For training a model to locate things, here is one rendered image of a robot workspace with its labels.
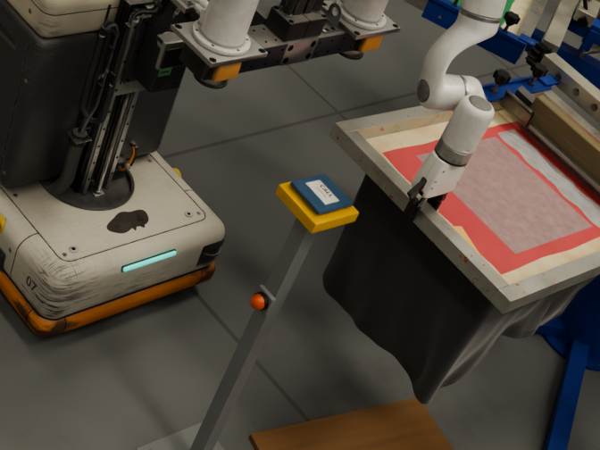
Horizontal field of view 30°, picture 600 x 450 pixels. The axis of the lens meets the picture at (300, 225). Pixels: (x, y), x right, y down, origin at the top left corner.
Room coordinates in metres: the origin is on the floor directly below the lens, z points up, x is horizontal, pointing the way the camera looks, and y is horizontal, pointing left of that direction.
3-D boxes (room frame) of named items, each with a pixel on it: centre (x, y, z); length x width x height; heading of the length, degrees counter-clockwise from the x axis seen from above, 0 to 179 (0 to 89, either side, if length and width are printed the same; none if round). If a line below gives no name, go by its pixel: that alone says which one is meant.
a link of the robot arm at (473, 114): (2.04, -0.21, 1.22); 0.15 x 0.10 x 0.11; 37
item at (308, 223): (1.92, -0.01, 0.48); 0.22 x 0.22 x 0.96; 55
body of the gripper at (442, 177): (2.01, -0.22, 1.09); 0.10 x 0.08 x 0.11; 145
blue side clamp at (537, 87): (2.67, -0.35, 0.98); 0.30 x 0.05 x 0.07; 145
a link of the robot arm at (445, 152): (2.01, -0.23, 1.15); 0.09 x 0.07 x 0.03; 145
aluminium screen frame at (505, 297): (2.31, -0.44, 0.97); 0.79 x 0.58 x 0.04; 145
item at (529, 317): (2.15, -0.57, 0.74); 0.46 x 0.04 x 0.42; 145
